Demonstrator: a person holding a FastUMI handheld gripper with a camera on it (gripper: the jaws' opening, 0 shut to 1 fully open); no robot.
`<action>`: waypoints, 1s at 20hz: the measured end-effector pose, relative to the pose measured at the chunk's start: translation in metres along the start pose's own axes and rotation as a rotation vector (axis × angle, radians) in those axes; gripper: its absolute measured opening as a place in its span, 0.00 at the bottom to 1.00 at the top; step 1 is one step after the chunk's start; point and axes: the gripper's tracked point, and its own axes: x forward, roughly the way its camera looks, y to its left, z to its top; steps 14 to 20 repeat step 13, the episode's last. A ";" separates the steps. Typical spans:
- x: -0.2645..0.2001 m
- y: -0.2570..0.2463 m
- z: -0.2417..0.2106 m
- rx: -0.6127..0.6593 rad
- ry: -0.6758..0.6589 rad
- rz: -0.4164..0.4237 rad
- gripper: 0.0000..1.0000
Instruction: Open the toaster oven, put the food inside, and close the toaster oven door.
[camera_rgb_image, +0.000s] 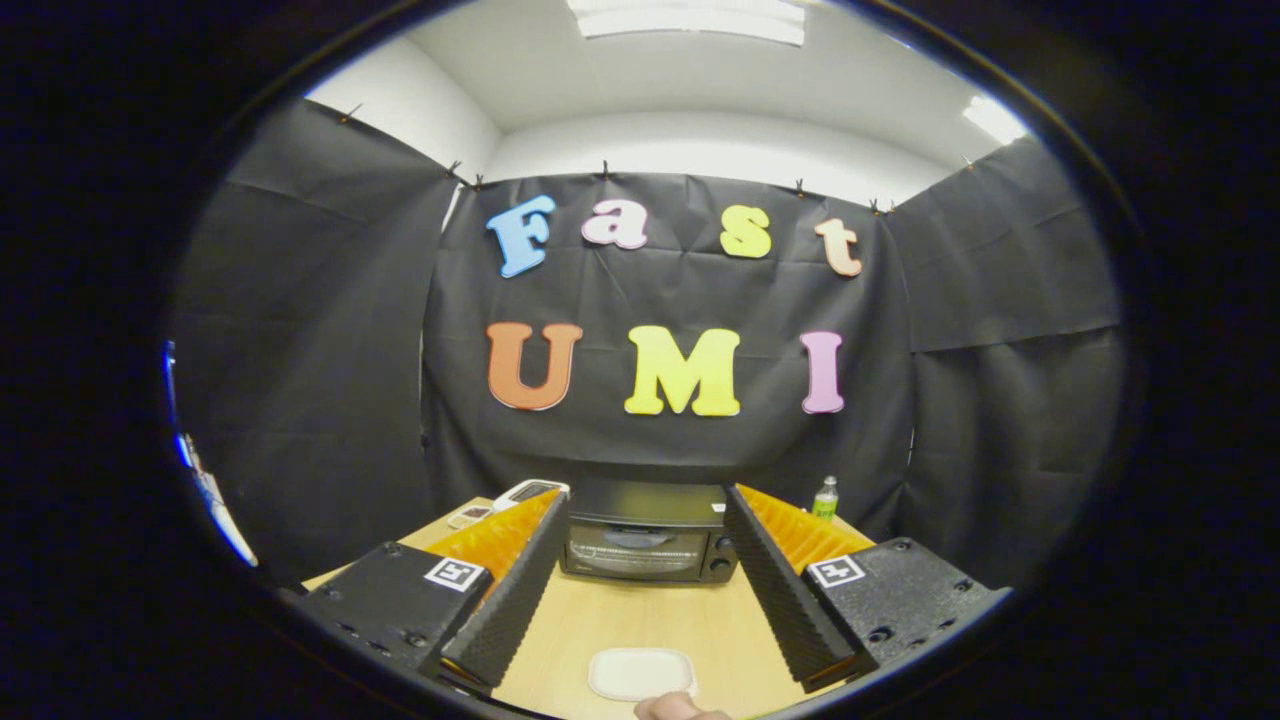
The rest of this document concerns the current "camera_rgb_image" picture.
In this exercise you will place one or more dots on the green label glass bottle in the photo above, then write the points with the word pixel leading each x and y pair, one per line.
pixel 826 505

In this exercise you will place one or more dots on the white plate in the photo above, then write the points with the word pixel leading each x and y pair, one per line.
pixel 640 673

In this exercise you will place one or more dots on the long ceiling light panel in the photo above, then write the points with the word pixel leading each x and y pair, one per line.
pixel 690 20

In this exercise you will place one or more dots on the black toaster oven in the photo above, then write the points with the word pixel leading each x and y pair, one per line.
pixel 640 550

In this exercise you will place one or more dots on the white pop-up toaster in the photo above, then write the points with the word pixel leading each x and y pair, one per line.
pixel 530 488

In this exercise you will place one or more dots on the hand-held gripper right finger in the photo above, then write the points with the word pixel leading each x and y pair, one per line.
pixel 780 600

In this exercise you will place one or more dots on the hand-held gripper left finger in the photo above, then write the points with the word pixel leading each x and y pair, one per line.
pixel 520 600

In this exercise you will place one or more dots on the small ceiling light panel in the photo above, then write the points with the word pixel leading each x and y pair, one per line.
pixel 995 120

